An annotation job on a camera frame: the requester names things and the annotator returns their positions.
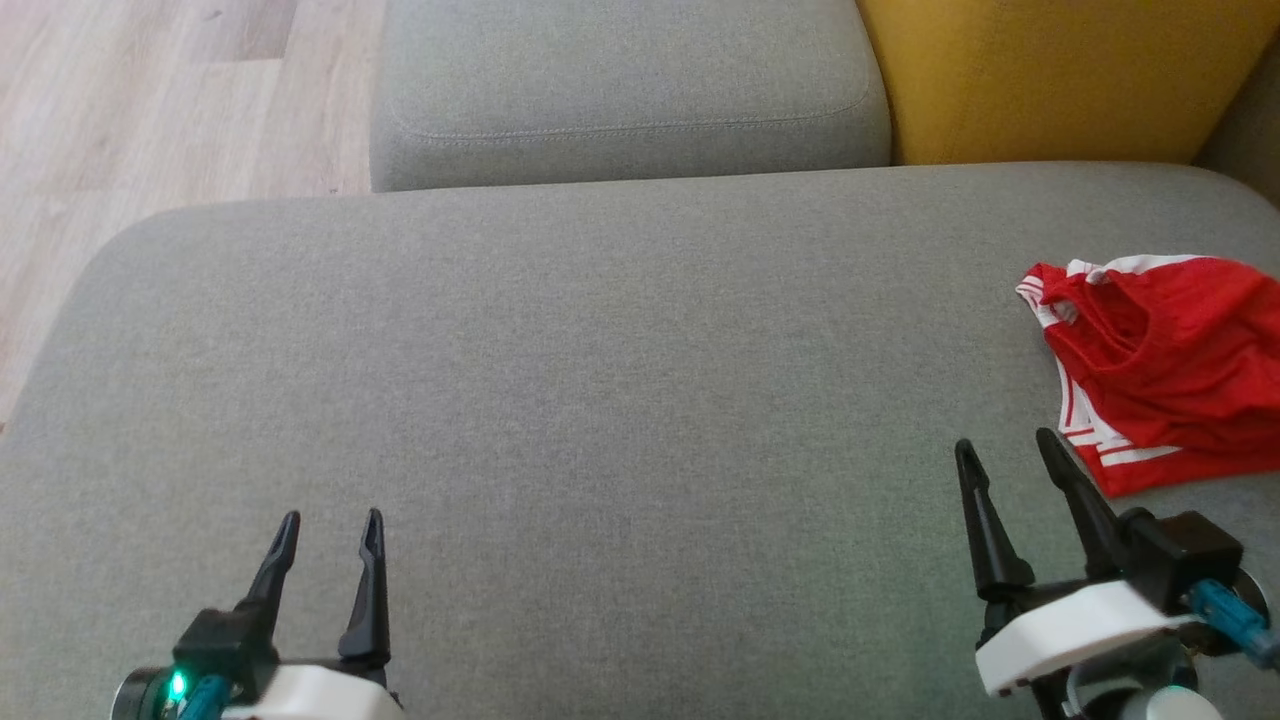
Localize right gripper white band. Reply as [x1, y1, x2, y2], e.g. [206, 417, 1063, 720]
[954, 427, 1197, 720]

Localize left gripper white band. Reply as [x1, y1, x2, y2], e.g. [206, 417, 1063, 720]
[225, 508, 407, 720]

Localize red jersey shirt white sleeves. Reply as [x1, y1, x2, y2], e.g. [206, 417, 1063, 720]
[1016, 262, 1280, 499]

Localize large grey sofa seat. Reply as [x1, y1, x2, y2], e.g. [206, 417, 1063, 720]
[0, 162, 1280, 720]

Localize yellow sofa cushion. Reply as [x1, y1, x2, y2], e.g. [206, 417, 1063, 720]
[855, 0, 1280, 167]

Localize grey sofa cushion with seam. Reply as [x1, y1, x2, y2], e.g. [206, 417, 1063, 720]
[369, 0, 894, 194]

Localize right black cable blue plug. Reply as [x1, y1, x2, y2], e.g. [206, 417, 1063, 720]
[1188, 578, 1280, 669]

